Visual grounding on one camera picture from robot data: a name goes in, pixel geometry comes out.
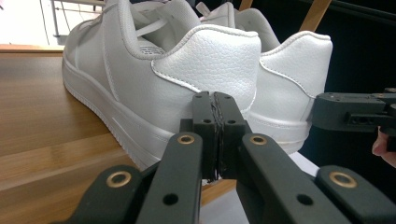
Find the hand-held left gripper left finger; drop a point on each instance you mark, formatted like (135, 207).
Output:
(204, 124)

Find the white sneaker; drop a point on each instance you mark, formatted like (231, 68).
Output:
(140, 87)
(289, 81)

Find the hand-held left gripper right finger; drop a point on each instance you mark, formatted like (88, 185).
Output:
(229, 130)

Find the metal railing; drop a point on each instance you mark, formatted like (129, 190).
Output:
(55, 18)

